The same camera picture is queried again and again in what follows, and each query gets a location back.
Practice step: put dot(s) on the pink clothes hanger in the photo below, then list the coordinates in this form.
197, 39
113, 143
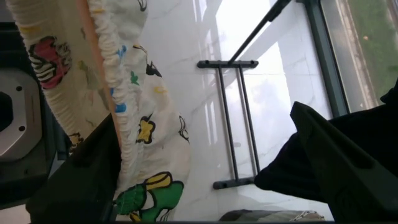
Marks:
93, 46

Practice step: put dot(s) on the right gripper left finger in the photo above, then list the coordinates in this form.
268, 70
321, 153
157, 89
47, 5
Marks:
81, 186

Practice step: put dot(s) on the black clothes rack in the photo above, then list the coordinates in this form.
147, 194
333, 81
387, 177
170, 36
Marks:
228, 124

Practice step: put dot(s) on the cream printed garment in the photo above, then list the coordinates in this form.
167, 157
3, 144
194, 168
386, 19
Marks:
149, 140

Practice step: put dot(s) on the white laundry basket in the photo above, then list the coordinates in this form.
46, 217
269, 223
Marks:
264, 216

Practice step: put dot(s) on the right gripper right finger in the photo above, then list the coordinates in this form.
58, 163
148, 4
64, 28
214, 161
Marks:
351, 180

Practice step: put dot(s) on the black garment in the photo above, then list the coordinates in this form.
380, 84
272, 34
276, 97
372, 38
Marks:
286, 174

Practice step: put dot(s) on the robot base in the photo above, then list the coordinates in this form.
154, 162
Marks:
18, 124

